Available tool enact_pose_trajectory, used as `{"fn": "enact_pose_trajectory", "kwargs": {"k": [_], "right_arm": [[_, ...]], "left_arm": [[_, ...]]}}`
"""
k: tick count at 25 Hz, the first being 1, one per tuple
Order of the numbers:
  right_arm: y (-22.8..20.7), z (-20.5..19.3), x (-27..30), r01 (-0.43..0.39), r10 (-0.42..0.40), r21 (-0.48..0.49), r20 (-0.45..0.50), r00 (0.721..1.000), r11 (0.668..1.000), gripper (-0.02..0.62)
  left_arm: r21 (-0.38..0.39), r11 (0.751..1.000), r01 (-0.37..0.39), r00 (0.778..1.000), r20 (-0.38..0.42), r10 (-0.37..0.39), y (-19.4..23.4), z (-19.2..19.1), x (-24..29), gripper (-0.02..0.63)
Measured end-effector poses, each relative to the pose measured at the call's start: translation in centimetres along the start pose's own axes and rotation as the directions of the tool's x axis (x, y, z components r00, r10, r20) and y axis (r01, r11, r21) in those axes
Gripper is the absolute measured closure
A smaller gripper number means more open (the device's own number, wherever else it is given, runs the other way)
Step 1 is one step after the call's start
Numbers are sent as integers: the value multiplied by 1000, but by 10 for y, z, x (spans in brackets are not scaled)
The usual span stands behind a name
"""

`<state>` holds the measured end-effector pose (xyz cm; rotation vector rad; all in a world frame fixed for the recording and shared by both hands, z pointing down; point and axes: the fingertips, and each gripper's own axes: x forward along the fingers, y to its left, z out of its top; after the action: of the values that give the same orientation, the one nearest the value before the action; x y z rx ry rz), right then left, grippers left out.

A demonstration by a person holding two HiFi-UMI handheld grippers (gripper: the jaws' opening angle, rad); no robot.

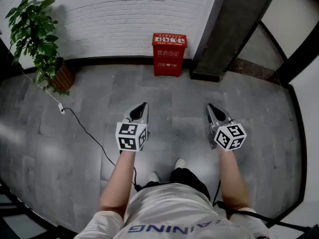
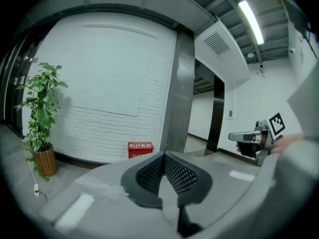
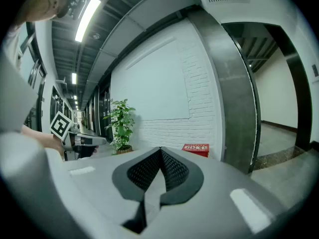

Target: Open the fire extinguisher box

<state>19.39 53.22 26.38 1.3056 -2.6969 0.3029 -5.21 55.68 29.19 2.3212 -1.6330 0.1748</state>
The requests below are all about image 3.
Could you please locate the person's left forearm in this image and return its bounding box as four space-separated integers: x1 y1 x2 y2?
21 123 66 157

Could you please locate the black doorway frame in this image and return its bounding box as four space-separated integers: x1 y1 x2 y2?
221 21 314 157

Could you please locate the black framed glass door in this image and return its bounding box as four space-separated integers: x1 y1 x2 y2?
19 21 48 132

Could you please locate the red toolbox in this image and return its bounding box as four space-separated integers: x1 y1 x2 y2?
181 143 210 152

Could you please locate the green leafy potted plant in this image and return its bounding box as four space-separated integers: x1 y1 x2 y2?
103 99 137 152

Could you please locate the smooth white wall panel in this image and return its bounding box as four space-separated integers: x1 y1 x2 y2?
125 36 190 121

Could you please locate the person's head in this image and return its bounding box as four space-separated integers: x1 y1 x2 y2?
14 0 71 23

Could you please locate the black head-mounted camera rig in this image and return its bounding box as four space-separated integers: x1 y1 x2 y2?
56 0 88 20

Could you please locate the dark grey concrete pillar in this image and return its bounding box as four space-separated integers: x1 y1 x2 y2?
187 6 262 175

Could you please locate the brown ribbed plant pot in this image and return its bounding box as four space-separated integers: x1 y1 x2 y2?
116 145 134 155

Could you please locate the red box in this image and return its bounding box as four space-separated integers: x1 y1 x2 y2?
183 150 210 158

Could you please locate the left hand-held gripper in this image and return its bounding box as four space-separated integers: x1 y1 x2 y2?
50 111 108 160

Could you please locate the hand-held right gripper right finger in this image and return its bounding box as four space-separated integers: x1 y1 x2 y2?
159 146 288 235

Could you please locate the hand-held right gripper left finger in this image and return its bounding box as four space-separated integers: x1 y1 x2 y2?
46 146 161 235

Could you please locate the long ceiling light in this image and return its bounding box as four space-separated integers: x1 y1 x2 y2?
74 0 102 43

